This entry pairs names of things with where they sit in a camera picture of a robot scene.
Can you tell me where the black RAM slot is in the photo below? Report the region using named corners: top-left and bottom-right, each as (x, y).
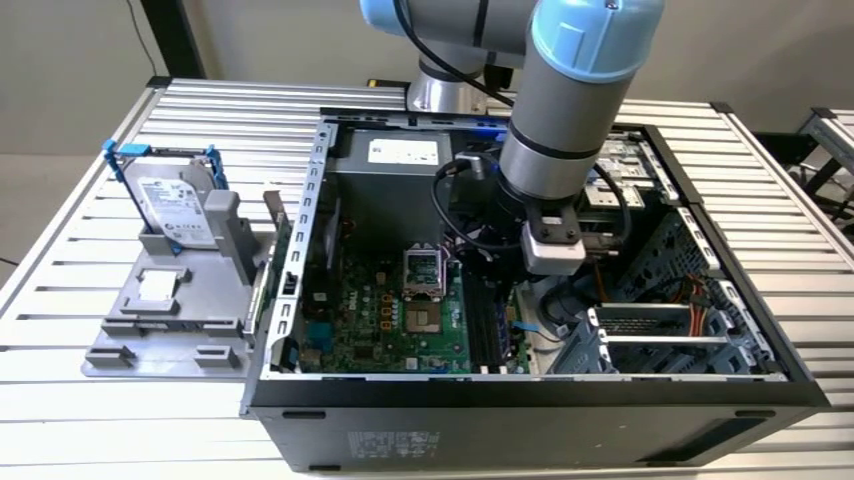
top-left (471, 294), bottom-right (492, 371)
top-left (463, 292), bottom-right (484, 371)
top-left (480, 299), bottom-right (500, 371)

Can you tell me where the metal socket cover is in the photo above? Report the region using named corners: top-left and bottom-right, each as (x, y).
top-left (403, 242), bottom-right (447, 297)

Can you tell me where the CPU socket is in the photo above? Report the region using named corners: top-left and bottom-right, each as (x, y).
top-left (403, 294), bottom-right (446, 337)

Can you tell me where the grey power supply unit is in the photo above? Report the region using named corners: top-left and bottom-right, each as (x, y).
top-left (324, 127), bottom-right (462, 251)

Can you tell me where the green motherboard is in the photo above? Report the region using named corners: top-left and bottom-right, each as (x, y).
top-left (296, 244), bottom-right (535, 374)

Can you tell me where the blue port connector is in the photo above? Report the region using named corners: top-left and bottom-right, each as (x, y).
top-left (304, 322), bottom-right (334, 352)

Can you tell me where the grey metal disk bay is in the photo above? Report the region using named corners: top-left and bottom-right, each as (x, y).
top-left (556, 299), bottom-right (769, 374)

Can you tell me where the black PC case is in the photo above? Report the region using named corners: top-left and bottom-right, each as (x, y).
top-left (237, 104), bottom-right (829, 471)

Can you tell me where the green graphics card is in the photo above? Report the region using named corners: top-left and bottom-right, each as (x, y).
top-left (243, 189), bottom-right (295, 351)

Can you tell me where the grey parts rack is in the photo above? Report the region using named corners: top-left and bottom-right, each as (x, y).
top-left (79, 192), bottom-right (281, 384)

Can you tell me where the hard disk in blue carrier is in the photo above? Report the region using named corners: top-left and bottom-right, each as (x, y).
top-left (100, 142), bottom-right (229, 257)

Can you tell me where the silver CPU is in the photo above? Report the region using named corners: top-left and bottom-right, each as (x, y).
top-left (136, 273), bottom-right (183, 304)

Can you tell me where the metal slat side table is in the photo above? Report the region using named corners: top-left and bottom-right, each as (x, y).
top-left (797, 105), bottom-right (854, 221)

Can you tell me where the black looped cable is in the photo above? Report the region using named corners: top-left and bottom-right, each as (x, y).
top-left (538, 278), bottom-right (596, 332)

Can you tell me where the orange red wire bundle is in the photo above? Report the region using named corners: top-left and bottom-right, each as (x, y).
top-left (676, 272), bottom-right (712, 336)

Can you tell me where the black upright post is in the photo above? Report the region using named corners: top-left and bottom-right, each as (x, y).
top-left (137, 0), bottom-right (207, 80)

